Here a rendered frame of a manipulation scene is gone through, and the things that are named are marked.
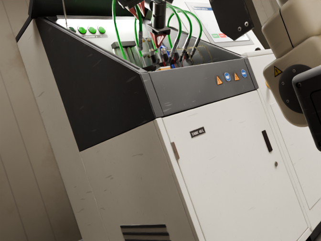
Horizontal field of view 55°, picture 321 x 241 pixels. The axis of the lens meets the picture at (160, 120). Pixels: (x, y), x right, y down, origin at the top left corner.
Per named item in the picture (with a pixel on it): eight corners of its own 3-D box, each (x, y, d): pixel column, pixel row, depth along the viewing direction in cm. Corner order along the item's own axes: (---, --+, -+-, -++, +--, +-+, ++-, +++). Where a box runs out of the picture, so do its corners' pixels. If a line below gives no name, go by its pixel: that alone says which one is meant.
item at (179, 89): (164, 115, 104) (148, 71, 105) (156, 119, 107) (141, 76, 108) (255, 89, 146) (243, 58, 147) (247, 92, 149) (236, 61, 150)
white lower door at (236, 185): (233, 318, 99) (162, 117, 102) (228, 316, 101) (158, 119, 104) (309, 227, 143) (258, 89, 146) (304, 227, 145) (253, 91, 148)
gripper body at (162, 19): (158, 26, 142) (159, 9, 138) (170, 33, 135) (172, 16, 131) (146, 27, 139) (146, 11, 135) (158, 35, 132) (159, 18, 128)
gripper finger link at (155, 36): (158, 42, 147) (159, 23, 141) (166, 48, 142) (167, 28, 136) (145, 45, 144) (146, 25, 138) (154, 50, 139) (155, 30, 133)
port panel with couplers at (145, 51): (151, 80, 175) (133, 29, 177) (148, 82, 178) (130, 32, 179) (167, 77, 184) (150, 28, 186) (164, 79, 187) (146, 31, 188)
